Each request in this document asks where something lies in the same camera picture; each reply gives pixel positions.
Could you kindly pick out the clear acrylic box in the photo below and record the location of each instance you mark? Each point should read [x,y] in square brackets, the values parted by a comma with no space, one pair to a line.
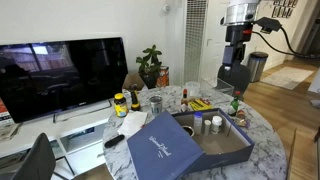
[218,87]

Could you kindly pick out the small red packet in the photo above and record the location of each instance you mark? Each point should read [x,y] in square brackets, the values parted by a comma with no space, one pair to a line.
[241,113]

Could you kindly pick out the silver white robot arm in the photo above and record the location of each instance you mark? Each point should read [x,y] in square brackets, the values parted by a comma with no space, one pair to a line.
[240,11]

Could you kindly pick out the small slim white bottle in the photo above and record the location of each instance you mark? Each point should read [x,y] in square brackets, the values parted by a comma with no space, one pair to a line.
[207,127]

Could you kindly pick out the steel trash can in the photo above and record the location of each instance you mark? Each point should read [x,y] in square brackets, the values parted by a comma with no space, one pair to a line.
[257,66]

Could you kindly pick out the white television stand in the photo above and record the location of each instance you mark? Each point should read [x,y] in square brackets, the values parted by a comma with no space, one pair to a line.
[36,133]

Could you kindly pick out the red white printed card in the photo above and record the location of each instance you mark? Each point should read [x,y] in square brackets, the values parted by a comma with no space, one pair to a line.
[4,113]

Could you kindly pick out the yellow capped vitamin bottle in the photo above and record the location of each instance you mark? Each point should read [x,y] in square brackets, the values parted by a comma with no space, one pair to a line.
[120,106]

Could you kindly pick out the clear plastic cup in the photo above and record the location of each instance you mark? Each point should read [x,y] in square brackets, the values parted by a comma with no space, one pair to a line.
[192,89]

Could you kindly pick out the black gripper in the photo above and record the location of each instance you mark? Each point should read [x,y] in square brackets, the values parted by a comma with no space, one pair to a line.
[238,33]

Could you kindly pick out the red capped hot sauce bottle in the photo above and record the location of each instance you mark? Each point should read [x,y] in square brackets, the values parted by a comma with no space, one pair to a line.
[184,101]

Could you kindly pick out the stack of papers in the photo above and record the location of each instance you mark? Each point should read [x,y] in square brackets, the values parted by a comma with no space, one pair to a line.
[9,131]

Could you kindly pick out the white wall thermostat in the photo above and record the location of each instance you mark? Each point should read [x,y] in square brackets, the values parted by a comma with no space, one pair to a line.
[165,8]

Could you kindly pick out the round dark tin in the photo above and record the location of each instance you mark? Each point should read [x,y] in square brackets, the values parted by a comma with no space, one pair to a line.
[188,130]

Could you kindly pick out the dark wall photo frames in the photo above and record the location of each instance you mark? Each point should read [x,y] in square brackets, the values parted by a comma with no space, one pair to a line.
[284,9]

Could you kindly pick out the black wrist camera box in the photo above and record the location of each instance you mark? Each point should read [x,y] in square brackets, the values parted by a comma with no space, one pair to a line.
[268,24]

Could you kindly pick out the black plant pot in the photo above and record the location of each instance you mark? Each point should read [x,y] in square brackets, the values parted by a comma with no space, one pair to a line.
[150,80]

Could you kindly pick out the white medicine bottle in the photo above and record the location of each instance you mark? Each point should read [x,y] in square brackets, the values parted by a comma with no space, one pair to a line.
[216,125]

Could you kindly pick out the orange snack bag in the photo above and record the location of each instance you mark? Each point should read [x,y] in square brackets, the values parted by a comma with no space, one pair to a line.
[163,76]

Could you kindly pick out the yellow black packet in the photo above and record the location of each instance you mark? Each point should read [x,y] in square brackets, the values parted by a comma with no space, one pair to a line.
[200,105]

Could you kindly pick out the green glass bottle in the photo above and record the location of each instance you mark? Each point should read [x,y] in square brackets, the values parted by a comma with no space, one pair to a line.
[234,106]

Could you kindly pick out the beige floor rug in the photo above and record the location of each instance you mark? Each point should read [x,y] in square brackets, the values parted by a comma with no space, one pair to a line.
[286,77]

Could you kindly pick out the white paper napkin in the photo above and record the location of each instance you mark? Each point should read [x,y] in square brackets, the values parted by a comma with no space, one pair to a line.
[132,123]

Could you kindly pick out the green leafy houseplant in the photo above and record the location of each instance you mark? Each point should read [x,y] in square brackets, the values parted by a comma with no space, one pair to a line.
[150,60]

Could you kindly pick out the blue cardboard box base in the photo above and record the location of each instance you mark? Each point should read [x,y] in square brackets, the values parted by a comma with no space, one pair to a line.
[230,156]

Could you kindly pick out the blue box lid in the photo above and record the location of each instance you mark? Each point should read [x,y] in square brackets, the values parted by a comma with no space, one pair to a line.
[163,150]

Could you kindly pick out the blue capped white bottle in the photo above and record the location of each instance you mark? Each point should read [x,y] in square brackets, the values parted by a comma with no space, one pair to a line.
[198,123]

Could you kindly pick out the black remote control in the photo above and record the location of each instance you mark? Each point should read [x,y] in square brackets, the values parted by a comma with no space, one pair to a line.
[114,141]

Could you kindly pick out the black flat screen television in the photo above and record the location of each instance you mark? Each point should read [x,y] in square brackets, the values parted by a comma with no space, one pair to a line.
[66,75]

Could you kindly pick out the brown cardboard box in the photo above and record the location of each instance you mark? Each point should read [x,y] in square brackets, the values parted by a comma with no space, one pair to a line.
[133,82]

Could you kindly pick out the clear glass cup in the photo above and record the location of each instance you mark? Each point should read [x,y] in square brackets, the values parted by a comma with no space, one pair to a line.
[156,106]

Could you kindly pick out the white wall heater grille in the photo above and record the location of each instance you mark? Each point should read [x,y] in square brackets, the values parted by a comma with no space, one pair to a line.
[195,40]

